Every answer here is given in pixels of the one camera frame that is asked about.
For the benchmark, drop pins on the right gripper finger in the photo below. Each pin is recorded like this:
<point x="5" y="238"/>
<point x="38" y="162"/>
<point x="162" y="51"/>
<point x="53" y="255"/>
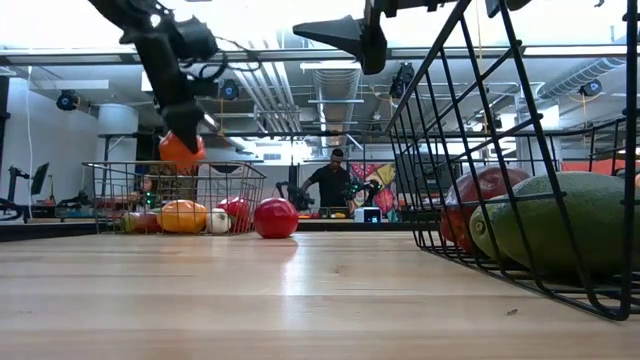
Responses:
<point x="345" y="32"/>

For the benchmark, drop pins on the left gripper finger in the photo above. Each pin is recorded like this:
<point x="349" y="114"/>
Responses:
<point x="187" y="125"/>

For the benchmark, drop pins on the orange ribbed pumpkin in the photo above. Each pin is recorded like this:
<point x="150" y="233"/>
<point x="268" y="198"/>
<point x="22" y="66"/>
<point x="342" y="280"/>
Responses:
<point x="172" y="152"/>

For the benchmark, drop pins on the yellow-orange bell pepper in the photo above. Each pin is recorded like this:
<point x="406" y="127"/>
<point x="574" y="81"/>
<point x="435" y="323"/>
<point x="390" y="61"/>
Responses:
<point x="183" y="216"/>

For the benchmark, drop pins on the red bell pepper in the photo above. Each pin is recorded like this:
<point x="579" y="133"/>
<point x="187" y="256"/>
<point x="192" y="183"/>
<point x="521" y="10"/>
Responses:
<point x="241" y="210"/>

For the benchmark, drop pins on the white garlic bulb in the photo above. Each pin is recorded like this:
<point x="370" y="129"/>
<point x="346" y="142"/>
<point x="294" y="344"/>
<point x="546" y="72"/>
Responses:
<point x="218" y="221"/>

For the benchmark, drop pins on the round red tomato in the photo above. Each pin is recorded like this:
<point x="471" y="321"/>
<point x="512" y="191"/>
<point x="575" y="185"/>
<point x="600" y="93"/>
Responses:
<point x="276" y="218"/>

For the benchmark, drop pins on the dark red apple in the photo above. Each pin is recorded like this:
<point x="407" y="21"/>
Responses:
<point x="470" y="200"/>

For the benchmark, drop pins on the dark green avocado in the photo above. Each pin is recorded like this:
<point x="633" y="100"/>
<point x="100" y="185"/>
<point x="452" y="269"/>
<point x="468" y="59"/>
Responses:
<point x="575" y="225"/>

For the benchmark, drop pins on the black monitor on arm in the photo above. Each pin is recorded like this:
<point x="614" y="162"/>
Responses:
<point x="39" y="178"/>

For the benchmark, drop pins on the black background robot arm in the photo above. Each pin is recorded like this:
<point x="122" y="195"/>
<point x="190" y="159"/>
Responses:
<point x="295" y="195"/>

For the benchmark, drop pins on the black ceiling spotlight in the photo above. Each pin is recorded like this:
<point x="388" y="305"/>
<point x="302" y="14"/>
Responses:
<point x="591" y="88"/>
<point x="402" y="77"/>
<point x="230" y="90"/>
<point x="66" y="100"/>

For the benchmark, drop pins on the person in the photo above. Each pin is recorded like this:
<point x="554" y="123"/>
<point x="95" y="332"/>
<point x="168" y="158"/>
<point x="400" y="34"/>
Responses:
<point x="146" y="186"/>
<point x="331" y="182"/>

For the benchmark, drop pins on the black overhead rig beam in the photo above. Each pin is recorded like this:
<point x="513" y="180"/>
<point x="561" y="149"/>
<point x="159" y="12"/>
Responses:
<point x="75" y="57"/>

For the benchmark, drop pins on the colourful patterned cloth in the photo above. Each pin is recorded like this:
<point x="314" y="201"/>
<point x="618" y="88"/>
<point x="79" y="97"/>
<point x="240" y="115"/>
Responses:
<point x="385" y="197"/>

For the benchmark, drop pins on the orange hanging cloth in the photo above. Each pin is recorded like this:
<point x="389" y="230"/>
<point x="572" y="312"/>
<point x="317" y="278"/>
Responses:
<point x="595" y="166"/>

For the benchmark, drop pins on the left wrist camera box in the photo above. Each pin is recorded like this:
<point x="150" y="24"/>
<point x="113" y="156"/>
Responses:
<point x="197" y="37"/>

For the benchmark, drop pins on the silver ventilation duct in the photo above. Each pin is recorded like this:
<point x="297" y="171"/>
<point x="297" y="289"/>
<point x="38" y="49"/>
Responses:
<point x="336" y="90"/>
<point x="580" y="75"/>

